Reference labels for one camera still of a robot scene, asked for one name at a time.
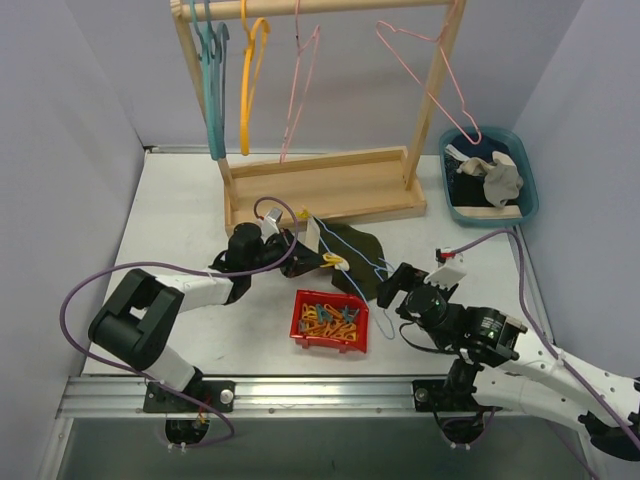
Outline dark olive underwear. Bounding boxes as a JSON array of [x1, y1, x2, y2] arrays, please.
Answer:
[[281, 216, 393, 302]]

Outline grey underwear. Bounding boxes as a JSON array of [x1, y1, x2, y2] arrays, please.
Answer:
[[457, 151, 524, 208]]

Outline pink wire hanger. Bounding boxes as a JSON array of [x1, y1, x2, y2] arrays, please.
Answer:
[[279, 0, 321, 164], [375, 0, 484, 146]]

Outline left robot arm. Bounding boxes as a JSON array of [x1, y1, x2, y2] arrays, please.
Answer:
[[88, 223, 325, 411]]

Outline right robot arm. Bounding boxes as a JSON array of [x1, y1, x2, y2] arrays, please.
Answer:
[[377, 259, 639, 462]]

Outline wooden hanger rack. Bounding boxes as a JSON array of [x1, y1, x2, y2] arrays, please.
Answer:
[[170, 1, 466, 230]]

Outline black underwear in basin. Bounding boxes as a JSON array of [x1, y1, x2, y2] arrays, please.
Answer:
[[447, 170, 492, 207]]

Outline teal plastic hanger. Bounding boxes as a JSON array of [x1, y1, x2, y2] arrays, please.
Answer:
[[189, 1, 224, 161]]

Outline orange plastic hanger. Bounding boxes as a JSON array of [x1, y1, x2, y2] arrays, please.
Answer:
[[239, 1, 271, 156]]

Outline blue-grey plastic hanger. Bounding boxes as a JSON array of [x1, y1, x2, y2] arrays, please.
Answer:
[[203, 1, 230, 158]]

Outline lower yellow clip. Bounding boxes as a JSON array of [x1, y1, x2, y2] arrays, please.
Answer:
[[321, 252, 350, 271]]

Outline pile of coloured clips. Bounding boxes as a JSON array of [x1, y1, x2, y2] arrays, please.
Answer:
[[294, 304, 360, 342]]

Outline red plastic bin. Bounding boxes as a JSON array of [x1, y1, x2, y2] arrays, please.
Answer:
[[289, 290, 369, 353]]

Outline teal plastic basin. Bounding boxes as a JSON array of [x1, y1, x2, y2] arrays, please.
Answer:
[[438, 126, 539, 228]]

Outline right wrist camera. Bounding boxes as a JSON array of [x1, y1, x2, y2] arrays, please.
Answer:
[[424, 248, 466, 290]]

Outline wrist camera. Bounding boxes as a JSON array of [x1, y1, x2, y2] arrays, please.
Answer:
[[424, 248, 466, 290], [259, 207, 283, 239]]

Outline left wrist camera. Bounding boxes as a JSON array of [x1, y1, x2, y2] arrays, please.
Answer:
[[259, 207, 283, 239]]

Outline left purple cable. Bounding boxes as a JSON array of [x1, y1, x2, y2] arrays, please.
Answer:
[[59, 195, 301, 446]]

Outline aluminium rail base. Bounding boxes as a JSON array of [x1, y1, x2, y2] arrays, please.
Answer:
[[58, 374, 587, 425]]

